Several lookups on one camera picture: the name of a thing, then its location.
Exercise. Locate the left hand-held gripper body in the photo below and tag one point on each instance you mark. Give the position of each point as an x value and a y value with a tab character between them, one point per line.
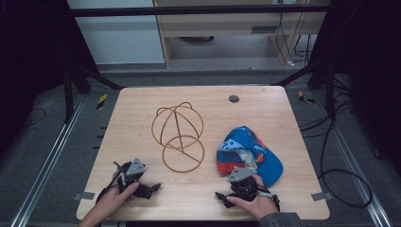
135	168

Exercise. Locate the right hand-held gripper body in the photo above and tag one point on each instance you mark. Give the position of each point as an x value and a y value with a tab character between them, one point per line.
241	181

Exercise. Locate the blue and red cap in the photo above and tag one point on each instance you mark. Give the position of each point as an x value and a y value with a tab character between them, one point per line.
246	151

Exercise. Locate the person's left hand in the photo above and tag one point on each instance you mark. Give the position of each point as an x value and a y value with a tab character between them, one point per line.
116	198

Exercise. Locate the person's right hand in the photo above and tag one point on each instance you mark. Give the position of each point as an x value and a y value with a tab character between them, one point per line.
258	205

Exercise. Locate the yellow black hazard tape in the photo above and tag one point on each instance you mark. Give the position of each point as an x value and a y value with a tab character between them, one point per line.
102	101
305	97

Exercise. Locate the grey round table grommet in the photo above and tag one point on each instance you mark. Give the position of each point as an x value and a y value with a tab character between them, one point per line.
234	99

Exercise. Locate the black metal stand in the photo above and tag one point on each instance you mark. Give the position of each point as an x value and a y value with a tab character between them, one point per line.
69	88
329	91

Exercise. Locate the white cabinet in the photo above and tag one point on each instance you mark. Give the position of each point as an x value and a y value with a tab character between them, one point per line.
119	38

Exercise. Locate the light wooden desk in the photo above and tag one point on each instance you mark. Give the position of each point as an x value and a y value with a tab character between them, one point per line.
220	25

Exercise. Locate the grey metal table bracket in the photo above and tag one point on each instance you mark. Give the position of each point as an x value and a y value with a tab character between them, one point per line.
321	196
84	195

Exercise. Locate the aluminium floor rail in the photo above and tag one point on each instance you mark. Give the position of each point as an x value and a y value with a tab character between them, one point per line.
47	164
356	170

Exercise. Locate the black horizontal frame bar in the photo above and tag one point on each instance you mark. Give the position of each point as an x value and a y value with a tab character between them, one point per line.
189	11

